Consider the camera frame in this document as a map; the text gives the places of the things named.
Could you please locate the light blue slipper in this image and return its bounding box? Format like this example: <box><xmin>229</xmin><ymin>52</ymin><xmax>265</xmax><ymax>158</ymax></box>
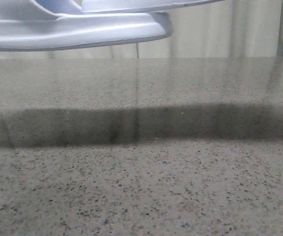
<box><xmin>0</xmin><ymin>0</ymin><xmax>173</xmax><ymax>51</ymax></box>
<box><xmin>82</xmin><ymin>0</ymin><xmax>218</xmax><ymax>14</ymax></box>

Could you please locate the pale green curtain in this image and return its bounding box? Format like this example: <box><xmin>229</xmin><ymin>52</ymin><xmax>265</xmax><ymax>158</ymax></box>
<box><xmin>0</xmin><ymin>0</ymin><xmax>283</xmax><ymax>59</ymax></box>

